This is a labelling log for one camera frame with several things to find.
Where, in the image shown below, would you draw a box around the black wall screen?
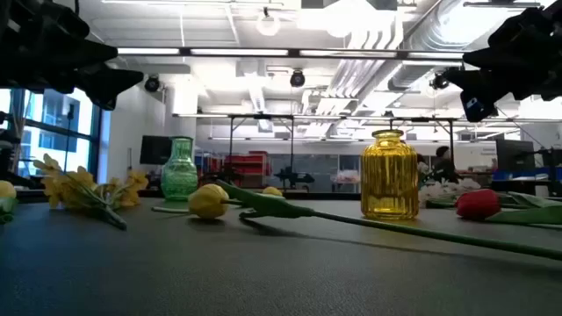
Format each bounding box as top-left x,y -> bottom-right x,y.
139,134 -> 173,166

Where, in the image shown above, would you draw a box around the green ribbed glass vase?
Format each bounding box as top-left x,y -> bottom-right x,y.
160,135 -> 199,202

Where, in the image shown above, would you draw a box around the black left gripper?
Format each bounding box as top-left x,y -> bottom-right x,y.
0,0 -> 145,111

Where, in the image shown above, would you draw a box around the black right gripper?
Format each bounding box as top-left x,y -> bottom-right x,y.
443,0 -> 562,123

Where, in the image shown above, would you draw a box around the yellow ribbed glass vase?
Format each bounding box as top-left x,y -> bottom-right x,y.
359,128 -> 420,221

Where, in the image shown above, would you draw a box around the black stand pole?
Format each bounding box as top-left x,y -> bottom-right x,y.
63,104 -> 76,175

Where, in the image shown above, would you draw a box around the black background rig frame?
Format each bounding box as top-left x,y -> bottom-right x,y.
173,112 -> 460,194

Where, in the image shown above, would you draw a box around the yellow daffodil bunch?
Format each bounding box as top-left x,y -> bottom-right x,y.
32,153 -> 150,232

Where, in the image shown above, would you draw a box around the round white ceiling lamp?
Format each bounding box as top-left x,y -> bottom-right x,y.
256,6 -> 282,38

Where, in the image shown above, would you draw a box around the yellow artificial tulip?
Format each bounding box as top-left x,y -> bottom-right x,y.
187,178 -> 562,261
151,185 -> 285,215
0,179 -> 18,225

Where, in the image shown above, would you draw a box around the black desk monitor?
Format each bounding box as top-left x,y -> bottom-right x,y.
495,139 -> 537,173

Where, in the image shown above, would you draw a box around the red storage crates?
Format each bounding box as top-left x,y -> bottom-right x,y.
224,150 -> 271,177

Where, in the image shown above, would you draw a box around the black ceiling spotlight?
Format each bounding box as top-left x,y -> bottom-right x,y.
143,74 -> 162,94
289,68 -> 306,89
429,69 -> 451,91

